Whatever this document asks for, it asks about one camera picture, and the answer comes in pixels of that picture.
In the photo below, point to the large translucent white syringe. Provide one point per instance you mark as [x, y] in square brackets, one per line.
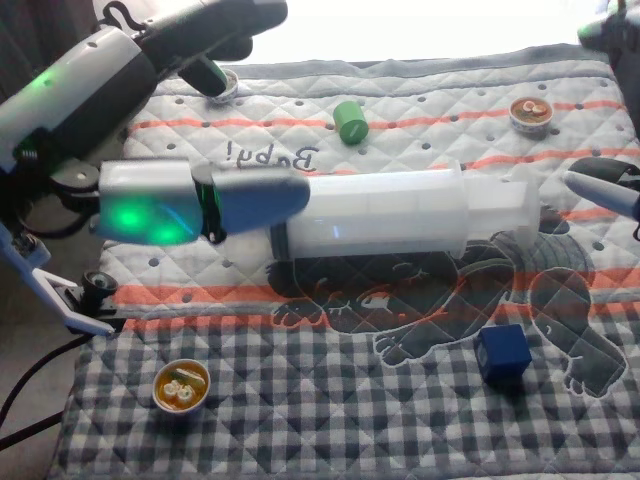
[390, 215]

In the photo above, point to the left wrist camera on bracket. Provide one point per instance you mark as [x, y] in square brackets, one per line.
[55, 295]

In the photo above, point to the grey quilt with printed bear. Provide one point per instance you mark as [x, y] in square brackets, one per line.
[300, 375]

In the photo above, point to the blue toy cube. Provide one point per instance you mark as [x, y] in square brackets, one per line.
[502, 355]

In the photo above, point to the green toy cylinder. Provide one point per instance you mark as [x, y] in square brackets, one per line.
[350, 122]

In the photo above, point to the toy bowl of noodle soup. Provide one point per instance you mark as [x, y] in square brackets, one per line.
[181, 387]
[229, 89]
[530, 115]

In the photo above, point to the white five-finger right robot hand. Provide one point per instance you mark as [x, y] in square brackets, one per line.
[600, 192]

